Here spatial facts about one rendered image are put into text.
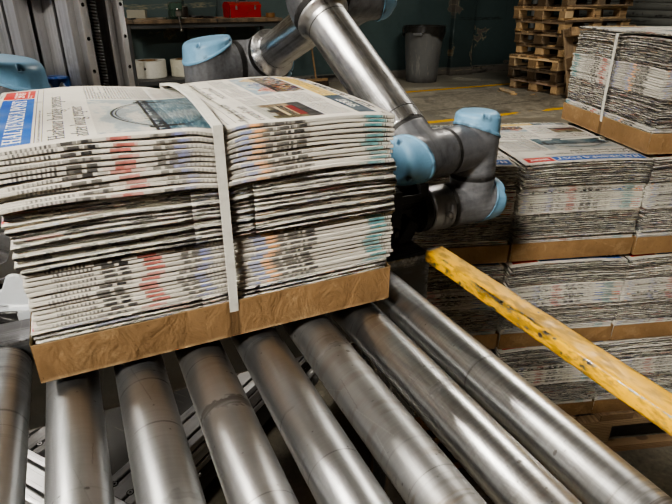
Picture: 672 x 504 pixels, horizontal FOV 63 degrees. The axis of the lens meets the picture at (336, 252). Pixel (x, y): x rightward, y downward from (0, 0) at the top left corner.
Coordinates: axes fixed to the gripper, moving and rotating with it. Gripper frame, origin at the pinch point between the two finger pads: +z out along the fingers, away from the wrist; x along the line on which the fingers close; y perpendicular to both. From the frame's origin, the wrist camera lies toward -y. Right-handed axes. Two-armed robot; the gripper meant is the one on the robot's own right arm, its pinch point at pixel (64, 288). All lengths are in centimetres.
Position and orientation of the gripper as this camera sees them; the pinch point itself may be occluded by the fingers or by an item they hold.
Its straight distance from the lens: 79.4
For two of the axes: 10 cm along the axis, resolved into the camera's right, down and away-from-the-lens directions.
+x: -4.3, -3.8, 8.2
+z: 9.0, -1.8, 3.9
